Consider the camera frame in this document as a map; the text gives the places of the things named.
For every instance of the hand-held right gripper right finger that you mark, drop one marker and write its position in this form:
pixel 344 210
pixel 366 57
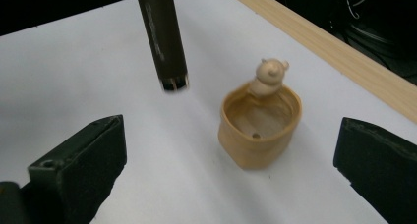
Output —
pixel 380 165

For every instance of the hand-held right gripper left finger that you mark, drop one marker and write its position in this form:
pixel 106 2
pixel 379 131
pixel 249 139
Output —
pixel 82 165

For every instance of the tan cup with bear figure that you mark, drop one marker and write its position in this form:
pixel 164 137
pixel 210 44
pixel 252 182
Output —
pixel 259 132

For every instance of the white table cover sheet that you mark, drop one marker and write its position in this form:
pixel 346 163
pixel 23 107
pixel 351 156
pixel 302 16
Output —
pixel 183 184

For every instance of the wooden table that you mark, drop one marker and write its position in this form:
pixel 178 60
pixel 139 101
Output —
pixel 344 58

